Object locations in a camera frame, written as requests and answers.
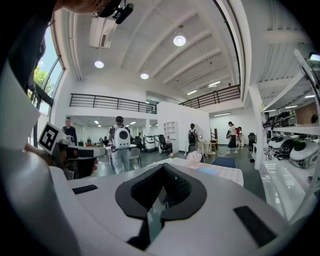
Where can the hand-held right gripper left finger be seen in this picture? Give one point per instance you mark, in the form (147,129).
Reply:
(100,207)

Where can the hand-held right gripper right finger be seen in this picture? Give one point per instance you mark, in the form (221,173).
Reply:
(215,225)

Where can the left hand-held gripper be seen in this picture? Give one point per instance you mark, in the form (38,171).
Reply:
(50,137)

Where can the person's left forearm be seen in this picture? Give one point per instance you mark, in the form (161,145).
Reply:
(37,150)

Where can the person's left hand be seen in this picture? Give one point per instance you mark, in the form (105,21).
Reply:
(95,166)

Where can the white capsule backpack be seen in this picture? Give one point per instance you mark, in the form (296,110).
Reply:
(122,137)

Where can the grey plastic chair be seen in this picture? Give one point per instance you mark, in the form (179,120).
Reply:
(135,155)

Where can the pink checkered cloth table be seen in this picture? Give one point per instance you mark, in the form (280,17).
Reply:
(225,175)

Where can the blue round plate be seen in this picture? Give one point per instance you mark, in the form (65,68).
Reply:
(206,171)

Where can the black mezzanine railing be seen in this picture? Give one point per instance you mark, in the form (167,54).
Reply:
(70,100)
(215,96)

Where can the white wheeled machine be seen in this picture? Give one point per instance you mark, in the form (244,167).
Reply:
(150,143)

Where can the pink folded cloth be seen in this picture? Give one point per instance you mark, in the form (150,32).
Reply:
(193,157)

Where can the black office chair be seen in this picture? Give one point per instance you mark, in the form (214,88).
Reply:
(163,142)
(252,140)

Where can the white metal shelving rack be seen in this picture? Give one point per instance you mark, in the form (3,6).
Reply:
(275,180)

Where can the wooden chair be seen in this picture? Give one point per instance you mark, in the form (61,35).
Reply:
(211,146)

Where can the small potted pink flower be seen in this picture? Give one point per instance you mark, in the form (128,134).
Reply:
(172,156)

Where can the white cubby shelf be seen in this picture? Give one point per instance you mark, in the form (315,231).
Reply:
(171,137)

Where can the large glass window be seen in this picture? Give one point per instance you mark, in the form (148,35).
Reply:
(51,75)

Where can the round ceiling lamp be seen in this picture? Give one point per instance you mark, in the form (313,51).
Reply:
(99,64)
(144,76)
(179,40)

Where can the black backpack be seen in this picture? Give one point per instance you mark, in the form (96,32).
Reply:
(192,137)

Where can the ceiling strip light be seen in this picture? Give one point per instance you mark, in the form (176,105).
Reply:
(222,114)
(214,84)
(191,92)

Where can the white ceiling air conditioner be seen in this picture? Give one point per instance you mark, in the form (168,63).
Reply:
(102,32)

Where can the person's black shirt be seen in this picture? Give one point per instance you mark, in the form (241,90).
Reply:
(27,50)

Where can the black bag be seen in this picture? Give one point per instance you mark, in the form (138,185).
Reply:
(282,118)

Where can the person's glasses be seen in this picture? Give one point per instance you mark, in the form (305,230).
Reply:
(98,11)

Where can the person's face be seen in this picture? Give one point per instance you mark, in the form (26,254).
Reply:
(80,5)

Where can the black head-mounted camera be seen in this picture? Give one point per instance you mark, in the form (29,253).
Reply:
(122,12)

